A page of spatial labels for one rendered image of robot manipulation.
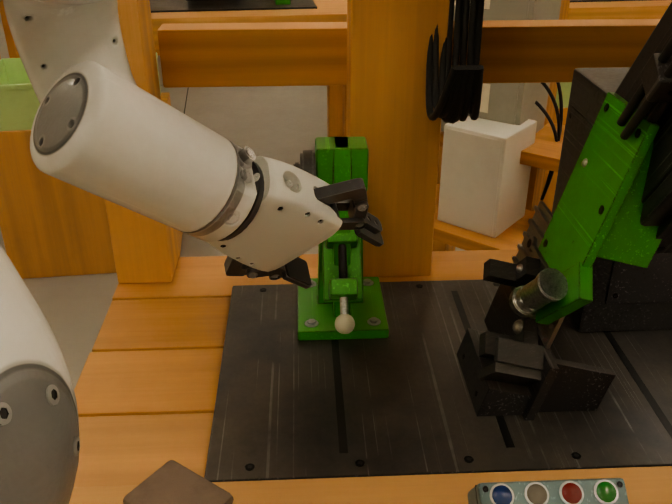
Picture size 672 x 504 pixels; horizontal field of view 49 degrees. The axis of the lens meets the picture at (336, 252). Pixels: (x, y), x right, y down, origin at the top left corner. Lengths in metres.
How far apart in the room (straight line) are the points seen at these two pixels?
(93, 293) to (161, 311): 1.85
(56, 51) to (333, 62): 0.66
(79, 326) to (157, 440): 1.91
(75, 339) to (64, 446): 2.49
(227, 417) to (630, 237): 0.52
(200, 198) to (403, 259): 0.71
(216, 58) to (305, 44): 0.14
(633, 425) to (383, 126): 0.54
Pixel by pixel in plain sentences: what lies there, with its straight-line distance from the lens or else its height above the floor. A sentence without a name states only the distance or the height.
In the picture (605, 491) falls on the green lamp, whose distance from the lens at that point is 0.81.
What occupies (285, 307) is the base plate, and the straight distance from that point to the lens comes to 1.13.
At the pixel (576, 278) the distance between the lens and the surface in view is 0.85.
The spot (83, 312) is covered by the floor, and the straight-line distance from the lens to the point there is 2.92.
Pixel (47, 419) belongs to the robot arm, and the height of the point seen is 1.34.
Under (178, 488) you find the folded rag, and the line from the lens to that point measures 0.82.
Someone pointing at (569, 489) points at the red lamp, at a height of 0.95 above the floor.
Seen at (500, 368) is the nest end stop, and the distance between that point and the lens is 0.90.
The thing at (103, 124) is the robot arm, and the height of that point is 1.35.
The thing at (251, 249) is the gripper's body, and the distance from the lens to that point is 0.66.
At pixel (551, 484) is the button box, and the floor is 0.96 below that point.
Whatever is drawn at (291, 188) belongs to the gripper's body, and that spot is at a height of 1.26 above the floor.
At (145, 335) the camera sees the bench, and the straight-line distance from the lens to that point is 1.14.
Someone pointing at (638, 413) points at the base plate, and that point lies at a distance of 1.00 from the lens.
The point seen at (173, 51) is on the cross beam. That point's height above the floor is 1.24.
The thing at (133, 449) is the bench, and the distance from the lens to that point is 0.95.
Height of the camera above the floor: 1.51
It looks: 28 degrees down
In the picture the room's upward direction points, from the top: straight up
